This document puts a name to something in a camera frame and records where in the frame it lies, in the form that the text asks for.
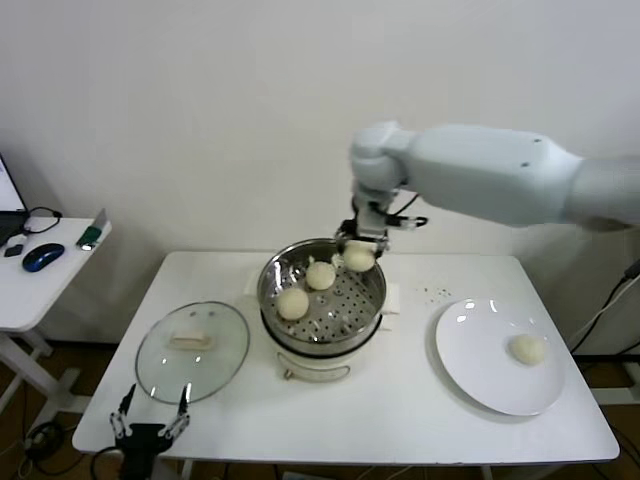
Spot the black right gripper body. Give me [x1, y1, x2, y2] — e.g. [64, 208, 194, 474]
[337, 219, 389, 247]

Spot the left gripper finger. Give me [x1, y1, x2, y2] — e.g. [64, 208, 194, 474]
[109, 382, 138, 440]
[164, 382, 192, 441]

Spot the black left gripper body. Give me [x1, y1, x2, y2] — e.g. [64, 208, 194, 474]
[117, 423, 174, 479]

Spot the white steamed baozi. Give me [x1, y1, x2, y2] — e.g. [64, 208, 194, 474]
[304, 260, 336, 292]
[508, 333, 547, 365]
[276, 287, 311, 321]
[342, 243, 375, 274]

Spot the round glass pot lid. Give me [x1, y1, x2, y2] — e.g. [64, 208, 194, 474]
[135, 301, 251, 406]

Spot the perforated steel steamer basket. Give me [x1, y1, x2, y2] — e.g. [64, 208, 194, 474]
[257, 238, 388, 357]

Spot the steel steamer pot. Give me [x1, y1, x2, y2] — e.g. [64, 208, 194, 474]
[242, 267, 404, 386]

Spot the large white plate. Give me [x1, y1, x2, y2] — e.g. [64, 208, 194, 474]
[433, 298, 569, 416]

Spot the white side table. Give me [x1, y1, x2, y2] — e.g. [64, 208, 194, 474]
[0, 217, 114, 426]

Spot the blue computer mouse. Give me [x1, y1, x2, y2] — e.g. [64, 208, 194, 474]
[21, 243, 66, 274]

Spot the green and white small tool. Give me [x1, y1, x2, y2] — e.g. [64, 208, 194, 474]
[75, 208, 111, 253]

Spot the black laptop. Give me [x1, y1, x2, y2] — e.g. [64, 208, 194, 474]
[0, 154, 29, 249]

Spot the white stand base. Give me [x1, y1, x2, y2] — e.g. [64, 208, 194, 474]
[574, 349, 640, 407]

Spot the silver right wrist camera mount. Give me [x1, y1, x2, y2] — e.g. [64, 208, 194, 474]
[355, 197, 390, 240]

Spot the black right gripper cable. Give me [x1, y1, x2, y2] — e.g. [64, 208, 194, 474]
[384, 192, 430, 232]

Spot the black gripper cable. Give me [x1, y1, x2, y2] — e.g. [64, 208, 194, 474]
[91, 446, 126, 480]
[384, 192, 430, 232]

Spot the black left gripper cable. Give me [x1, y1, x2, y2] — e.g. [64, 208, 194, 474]
[91, 446, 126, 480]

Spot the black floor cable bundle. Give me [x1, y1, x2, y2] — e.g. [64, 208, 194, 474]
[0, 384, 71, 479]

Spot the black looped laptop cable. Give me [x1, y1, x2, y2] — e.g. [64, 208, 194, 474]
[22, 207, 64, 236]

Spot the black power cable with plug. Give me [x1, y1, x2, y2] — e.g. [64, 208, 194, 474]
[569, 259, 640, 354]

